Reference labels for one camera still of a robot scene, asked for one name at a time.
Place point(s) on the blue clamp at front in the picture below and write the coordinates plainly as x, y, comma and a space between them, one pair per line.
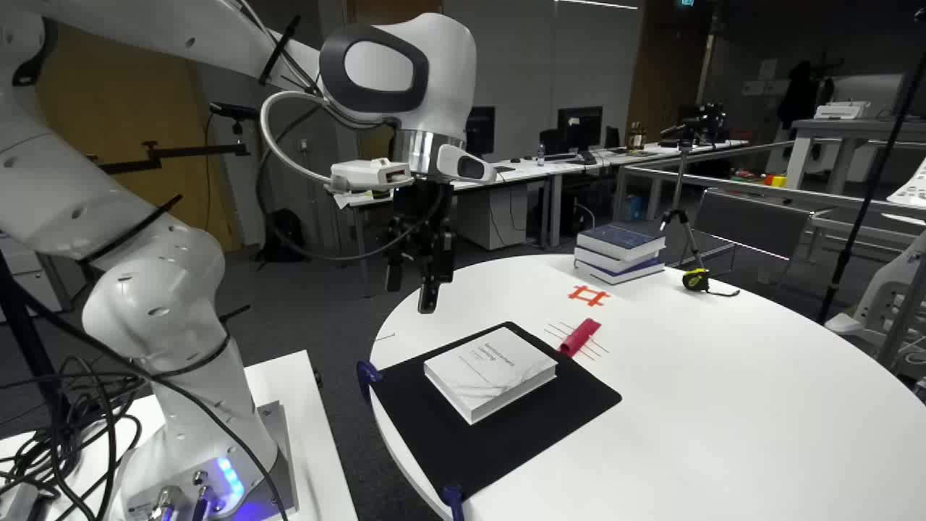
453, 499

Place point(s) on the white round table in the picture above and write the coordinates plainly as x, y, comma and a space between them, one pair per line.
733, 409

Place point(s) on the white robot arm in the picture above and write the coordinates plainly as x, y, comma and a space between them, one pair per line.
158, 275

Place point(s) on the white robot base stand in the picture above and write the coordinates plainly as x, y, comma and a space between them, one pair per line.
279, 453

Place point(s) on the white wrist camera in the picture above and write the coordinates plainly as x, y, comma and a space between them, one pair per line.
363, 176

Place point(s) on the orange tape marker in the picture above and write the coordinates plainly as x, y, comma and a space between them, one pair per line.
587, 295

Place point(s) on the black mat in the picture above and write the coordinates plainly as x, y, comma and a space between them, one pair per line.
453, 453

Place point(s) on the stack of blue books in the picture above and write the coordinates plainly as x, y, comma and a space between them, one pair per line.
618, 251

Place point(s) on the black computer monitor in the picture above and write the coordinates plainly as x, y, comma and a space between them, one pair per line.
579, 126

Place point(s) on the yellow black tape measure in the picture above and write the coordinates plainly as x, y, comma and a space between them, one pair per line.
697, 282

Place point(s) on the white book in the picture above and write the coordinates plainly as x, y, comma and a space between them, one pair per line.
490, 372

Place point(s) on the blue clamp near robot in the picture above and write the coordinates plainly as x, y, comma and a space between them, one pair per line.
366, 377

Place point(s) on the red plastic strip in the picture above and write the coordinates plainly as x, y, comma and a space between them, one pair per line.
579, 335

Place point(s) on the metal frame enclosure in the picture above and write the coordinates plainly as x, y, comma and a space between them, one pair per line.
784, 221

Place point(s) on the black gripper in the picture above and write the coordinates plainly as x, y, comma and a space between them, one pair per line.
418, 233

